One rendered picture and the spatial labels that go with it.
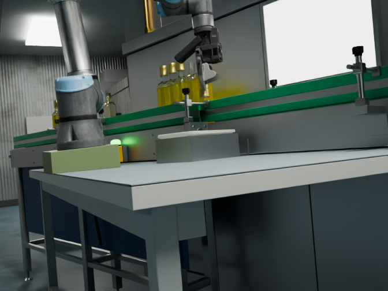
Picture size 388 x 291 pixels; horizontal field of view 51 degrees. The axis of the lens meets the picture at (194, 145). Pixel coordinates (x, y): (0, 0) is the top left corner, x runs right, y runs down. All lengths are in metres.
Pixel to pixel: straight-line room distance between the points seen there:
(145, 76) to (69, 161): 1.04
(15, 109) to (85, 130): 7.04
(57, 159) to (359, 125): 0.86
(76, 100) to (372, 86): 0.85
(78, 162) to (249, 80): 0.76
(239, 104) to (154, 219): 0.92
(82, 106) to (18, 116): 7.01
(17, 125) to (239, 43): 6.88
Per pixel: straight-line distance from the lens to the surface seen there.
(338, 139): 1.23
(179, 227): 0.63
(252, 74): 1.64
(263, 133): 1.37
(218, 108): 1.53
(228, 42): 1.73
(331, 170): 0.74
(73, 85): 1.29
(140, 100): 2.22
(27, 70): 8.43
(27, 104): 8.32
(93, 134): 1.28
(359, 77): 1.10
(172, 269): 0.63
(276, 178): 0.66
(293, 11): 1.57
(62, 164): 1.24
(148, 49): 2.18
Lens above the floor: 0.79
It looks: level
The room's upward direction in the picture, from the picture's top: 5 degrees counter-clockwise
